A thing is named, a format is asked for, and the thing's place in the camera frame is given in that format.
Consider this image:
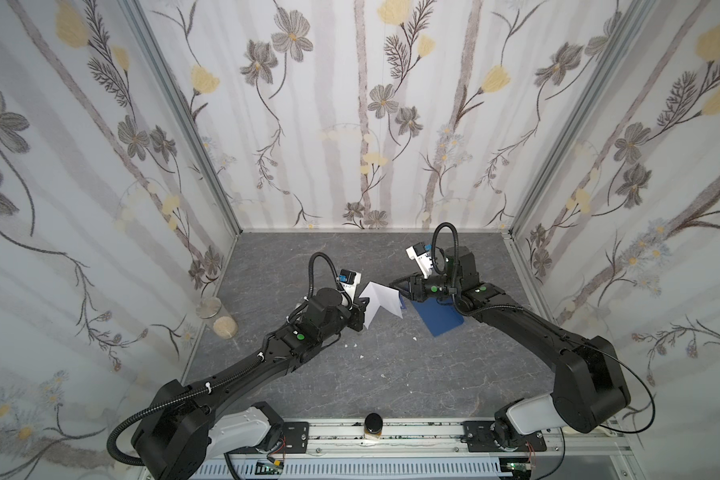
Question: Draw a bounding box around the white letter with blue border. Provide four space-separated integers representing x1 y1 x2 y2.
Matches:
360 282 403 329

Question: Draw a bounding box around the dark blue envelope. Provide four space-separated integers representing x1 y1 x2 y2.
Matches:
412 299 464 337

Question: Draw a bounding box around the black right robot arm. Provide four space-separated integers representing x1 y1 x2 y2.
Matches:
391 242 631 449

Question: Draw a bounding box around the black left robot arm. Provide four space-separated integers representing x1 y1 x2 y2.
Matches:
106 288 370 479

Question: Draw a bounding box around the glass jar with cork lid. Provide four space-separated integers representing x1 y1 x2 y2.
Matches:
195 297 239 340

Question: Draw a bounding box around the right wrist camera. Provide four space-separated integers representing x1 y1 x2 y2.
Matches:
406 242 434 279

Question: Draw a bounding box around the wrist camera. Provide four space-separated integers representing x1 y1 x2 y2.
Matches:
406 242 434 279
338 269 362 300

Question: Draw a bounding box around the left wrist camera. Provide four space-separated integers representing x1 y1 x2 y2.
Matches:
338 269 362 300

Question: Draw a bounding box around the black cylinder on rail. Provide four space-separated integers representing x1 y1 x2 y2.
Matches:
363 412 384 440

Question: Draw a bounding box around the black corrugated cable hose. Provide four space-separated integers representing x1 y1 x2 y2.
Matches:
106 359 259 467

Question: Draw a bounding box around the white perforated cable duct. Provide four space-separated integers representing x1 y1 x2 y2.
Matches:
188 458 505 480

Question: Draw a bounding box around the aluminium mounting rail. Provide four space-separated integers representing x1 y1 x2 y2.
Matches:
137 416 631 460

